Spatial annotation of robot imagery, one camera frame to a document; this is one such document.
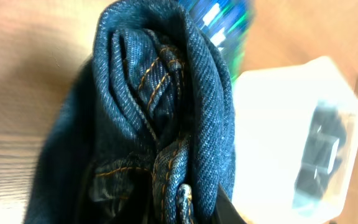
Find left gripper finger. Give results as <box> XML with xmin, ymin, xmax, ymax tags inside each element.
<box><xmin>211</xmin><ymin>184</ymin><xmax>246</xmax><ymax>224</ymax></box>

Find blue denim jeans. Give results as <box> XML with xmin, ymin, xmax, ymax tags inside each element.
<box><xmin>24</xmin><ymin>1</ymin><xmax>236</xmax><ymax>223</ymax></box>

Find blue sequin garment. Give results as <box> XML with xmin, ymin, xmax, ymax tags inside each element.
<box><xmin>178</xmin><ymin>0</ymin><xmax>254</xmax><ymax>80</ymax></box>

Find clear plastic storage bin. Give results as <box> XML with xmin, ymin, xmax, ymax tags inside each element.
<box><xmin>232</xmin><ymin>56</ymin><xmax>358</xmax><ymax>223</ymax></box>

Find small folded black garment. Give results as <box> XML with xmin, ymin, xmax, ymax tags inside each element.
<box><xmin>293</xmin><ymin>105</ymin><xmax>347</xmax><ymax>210</ymax></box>

